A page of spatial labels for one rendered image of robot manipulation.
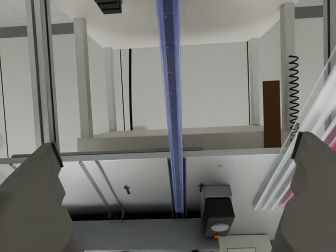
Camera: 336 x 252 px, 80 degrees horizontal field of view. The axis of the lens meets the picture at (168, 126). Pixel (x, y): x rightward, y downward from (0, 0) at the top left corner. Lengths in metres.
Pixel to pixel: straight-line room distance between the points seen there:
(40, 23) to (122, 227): 0.51
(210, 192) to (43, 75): 0.48
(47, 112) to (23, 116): 1.88
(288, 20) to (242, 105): 1.35
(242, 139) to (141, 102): 1.44
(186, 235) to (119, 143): 0.38
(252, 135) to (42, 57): 0.62
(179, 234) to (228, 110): 1.72
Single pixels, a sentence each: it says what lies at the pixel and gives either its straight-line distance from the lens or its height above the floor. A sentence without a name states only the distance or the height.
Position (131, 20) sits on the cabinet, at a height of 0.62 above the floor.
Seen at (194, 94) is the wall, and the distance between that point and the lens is 1.97.
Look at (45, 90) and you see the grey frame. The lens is 0.60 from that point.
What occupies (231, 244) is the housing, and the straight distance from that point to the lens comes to 0.52.
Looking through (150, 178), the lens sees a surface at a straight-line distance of 0.29.
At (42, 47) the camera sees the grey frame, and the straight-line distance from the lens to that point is 0.62.
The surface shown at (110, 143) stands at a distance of 0.67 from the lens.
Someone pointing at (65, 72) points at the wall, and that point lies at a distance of 2.27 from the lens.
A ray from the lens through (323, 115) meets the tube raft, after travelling 0.23.
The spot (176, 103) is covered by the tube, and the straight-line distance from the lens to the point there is 0.17.
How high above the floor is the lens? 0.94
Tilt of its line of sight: 3 degrees up
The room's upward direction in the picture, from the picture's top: 177 degrees clockwise
